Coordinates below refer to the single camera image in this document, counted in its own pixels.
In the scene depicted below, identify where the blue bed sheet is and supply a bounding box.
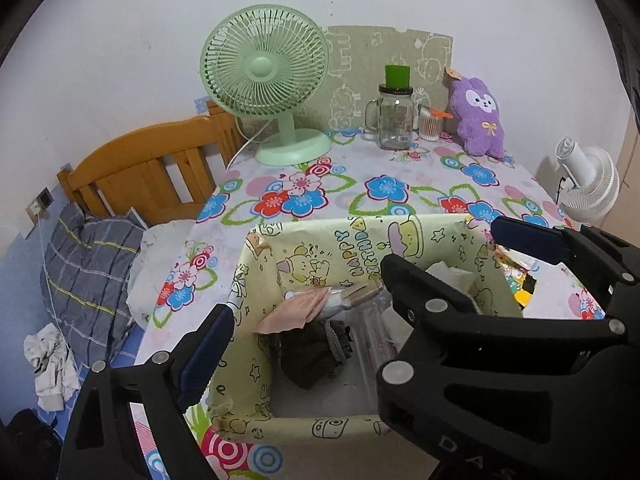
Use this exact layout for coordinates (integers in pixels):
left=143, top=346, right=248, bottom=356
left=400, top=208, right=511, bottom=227
left=0, top=230, right=147, bottom=441

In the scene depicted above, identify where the wooden headboard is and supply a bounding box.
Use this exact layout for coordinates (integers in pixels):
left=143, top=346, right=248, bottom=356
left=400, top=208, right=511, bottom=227
left=56, top=100, right=247, bottom=227

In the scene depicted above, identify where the crumpled white cloth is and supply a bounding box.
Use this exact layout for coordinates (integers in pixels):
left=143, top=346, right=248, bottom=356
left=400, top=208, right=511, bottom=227
left=24, top=322, right=81, bottom=411

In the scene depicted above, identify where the wall socket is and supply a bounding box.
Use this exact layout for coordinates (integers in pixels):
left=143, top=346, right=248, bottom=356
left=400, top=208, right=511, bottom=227
left=26, top=187, right=54, bottom=224

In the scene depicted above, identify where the white fan cable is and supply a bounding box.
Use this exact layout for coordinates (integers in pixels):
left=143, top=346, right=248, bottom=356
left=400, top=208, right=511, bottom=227
left=225, top=124, right=267, bottom=172

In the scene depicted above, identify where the glass mug jar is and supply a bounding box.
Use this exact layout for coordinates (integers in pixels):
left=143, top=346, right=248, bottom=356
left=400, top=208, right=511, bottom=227
left=364, top=85, right=416, bottom=151

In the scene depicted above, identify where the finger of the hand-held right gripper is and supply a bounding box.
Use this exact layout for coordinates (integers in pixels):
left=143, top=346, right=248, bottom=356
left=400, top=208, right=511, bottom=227
left=377, top=254, right=630, bottom=376
left=491, top=216, right=640, bottom=346

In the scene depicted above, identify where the white circulator fan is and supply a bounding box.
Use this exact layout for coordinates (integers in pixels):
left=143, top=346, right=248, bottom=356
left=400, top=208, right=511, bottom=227
left=554, top=136, right=622, bottom=224

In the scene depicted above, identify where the pink cloth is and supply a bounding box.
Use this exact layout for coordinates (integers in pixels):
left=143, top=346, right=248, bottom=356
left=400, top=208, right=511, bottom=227
left=255, top=287, right=332, bottom=336

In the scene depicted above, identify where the green cylinder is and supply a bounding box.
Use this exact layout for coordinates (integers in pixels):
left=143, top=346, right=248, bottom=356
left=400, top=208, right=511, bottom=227
left=384, top=64, right=411, bottom=89

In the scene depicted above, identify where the black bag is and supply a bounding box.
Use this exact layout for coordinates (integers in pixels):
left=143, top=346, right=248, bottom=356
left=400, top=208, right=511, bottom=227
left=5, top=407, right=65, bottom=480

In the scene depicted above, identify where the purple plush toy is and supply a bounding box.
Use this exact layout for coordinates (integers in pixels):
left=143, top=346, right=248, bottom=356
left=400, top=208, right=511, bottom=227
left=444, top=67, right=507, bottom=157

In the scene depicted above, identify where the beige printed cardboard panel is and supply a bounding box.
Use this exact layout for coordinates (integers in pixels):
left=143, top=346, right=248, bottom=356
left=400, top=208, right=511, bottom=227
left=322, top=25, right=456, bottom=134

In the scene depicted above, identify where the dark sock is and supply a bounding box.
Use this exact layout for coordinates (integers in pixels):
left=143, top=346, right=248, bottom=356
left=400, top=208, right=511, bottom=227
left=280, top=320, right=357, bottom=392

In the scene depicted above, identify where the clear plastic wrapper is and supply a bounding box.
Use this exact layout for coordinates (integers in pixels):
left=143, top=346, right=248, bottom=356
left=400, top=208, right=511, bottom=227
left=350, top=290, right=407, bottom=377

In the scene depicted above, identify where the grey and tan packet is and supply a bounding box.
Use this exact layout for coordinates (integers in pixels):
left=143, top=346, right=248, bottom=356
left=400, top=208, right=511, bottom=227
left=315, top=280, right=387, bottom=319

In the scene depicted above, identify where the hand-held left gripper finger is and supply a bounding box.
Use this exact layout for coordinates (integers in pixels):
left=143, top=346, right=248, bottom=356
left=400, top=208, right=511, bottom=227
left=60, top=302, right=236, bottom=480

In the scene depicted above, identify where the grey plaid pillow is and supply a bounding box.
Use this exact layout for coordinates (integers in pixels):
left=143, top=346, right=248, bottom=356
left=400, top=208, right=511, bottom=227
left=40, top=205, right=149, bottom=362

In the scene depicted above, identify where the colourful cartoon tissue packet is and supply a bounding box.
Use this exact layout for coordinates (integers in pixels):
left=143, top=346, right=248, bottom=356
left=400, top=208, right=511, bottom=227
left=494, top=244, right=543, bottom=307

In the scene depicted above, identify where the cotton swab container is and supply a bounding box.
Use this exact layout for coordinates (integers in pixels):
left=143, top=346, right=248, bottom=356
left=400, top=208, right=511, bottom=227
left=417, top=104, right=454, bottom=142

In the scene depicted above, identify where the floral tablecloth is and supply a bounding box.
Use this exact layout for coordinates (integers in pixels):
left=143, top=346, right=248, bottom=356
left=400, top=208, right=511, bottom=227
left=127, top=127, right=607, bottom=480

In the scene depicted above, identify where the green desk fan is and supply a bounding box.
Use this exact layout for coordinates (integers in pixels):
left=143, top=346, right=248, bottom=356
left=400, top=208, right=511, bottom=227
left=199, top=4, right=333, bottom=166

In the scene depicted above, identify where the yellow cartoon printed box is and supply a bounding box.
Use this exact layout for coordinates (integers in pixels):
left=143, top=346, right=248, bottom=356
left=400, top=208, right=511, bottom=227
left=207, top=212, right=524, bottom=444

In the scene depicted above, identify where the white tissue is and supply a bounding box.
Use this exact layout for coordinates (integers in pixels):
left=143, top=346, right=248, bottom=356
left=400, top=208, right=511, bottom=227
left=425, top=260, right=477, bottom=292

